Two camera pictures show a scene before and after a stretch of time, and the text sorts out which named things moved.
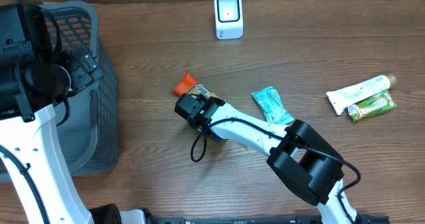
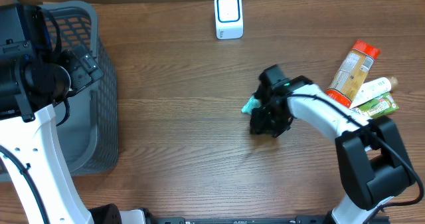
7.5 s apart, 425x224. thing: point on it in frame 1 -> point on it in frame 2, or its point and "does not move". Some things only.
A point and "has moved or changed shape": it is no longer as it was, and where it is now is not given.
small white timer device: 228,16 does not move
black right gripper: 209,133 -> 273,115
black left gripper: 85,63 does not move
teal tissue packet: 269,101 has moved or changed shape
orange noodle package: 192,86 -> 353,71
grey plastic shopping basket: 89,133 does not move
